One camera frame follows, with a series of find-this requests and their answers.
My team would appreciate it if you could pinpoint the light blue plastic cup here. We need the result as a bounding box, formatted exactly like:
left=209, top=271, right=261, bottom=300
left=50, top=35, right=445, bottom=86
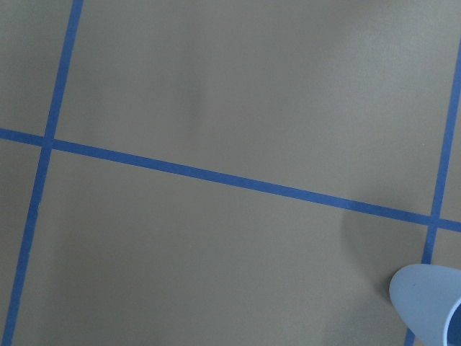
left=389, top=264, right=460, bottom=345

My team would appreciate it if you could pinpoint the brown paper table cover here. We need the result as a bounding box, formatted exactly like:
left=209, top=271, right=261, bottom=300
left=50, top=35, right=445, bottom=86
left=1, top=1, right=460, bottom=345

